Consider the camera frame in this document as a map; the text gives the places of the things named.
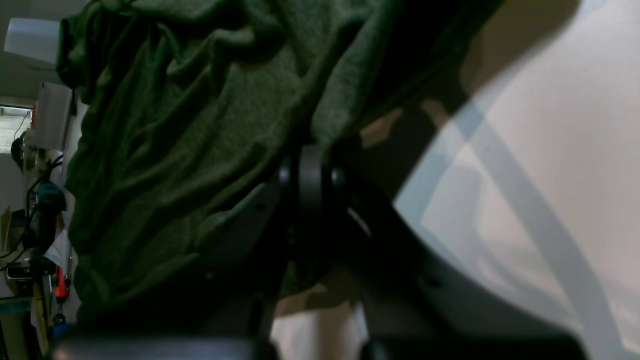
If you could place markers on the dark teal cordless drill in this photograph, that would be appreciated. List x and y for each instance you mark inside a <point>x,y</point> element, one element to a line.
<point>44,203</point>

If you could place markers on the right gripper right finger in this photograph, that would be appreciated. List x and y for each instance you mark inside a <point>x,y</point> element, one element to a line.
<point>418,306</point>

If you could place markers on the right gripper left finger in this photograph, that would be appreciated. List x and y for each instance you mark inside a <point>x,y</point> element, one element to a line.
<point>221,307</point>

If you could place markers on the dark green t-shirt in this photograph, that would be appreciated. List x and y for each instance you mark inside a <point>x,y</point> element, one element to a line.
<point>191,102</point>

